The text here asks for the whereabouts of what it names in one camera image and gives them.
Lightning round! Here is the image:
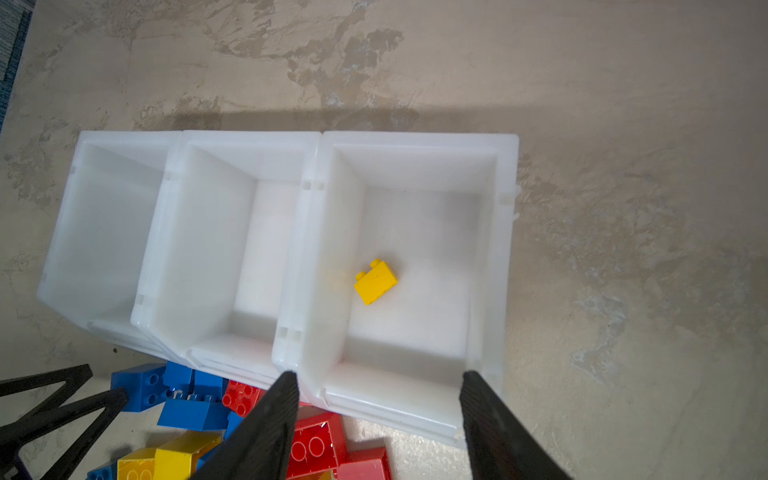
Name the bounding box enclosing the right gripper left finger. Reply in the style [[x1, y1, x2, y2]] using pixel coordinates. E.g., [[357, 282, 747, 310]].
[[191, 371, 299, 480]]

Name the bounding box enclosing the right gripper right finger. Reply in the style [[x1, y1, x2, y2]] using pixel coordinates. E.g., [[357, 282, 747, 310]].
[[459, 370, 569, 480]]

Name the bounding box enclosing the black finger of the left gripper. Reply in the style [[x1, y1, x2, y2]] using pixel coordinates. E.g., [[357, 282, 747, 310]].
[[1, 364, 129, 479]]

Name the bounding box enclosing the large red lego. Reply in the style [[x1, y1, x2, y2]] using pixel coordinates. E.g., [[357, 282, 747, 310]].
[[286, 412, 349, 479]]

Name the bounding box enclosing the yellow lego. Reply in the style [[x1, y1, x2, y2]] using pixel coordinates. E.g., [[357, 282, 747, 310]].
[[154, 431, 222, 480], [117, 448, 157, 480]]

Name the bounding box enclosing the small yellow lego brick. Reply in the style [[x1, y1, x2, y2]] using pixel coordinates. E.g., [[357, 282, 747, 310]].
[[354, 259, 398, 305]]

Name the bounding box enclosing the small red lego back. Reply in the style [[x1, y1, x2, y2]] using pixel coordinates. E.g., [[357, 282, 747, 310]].
[[221, 380, 265, 418]]

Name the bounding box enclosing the small blue lego left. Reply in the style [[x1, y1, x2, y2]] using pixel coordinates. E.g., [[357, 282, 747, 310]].
[[86, 461, 117, 480]]

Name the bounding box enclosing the blue lego centre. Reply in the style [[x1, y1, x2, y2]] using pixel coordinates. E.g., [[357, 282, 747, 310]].
[[197, 411, 244, 469]]

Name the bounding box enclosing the blue lego pair back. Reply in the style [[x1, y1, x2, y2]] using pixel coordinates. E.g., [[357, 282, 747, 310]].
[[111, 362, 229, 432]]

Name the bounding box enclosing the red lego right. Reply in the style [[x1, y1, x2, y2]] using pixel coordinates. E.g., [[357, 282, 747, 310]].
[[336, 447, 392, 480]]

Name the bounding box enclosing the middle white bin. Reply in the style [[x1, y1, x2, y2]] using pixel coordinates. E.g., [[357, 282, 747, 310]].
[[131, 130, 321, 388]]

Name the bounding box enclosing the white bin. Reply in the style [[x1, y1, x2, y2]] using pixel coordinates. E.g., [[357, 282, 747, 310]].
[[37, 131, 178, 358], [272, 131, 520, 448], [131, 130, 321, 388]]

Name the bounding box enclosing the right white bin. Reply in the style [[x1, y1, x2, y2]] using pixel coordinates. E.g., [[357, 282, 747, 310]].
[[272, 131, 520, 448]]

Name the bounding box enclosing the left white bin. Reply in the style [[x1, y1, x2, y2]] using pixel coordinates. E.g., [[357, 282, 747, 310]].
[[37, 131, 178, 358]]

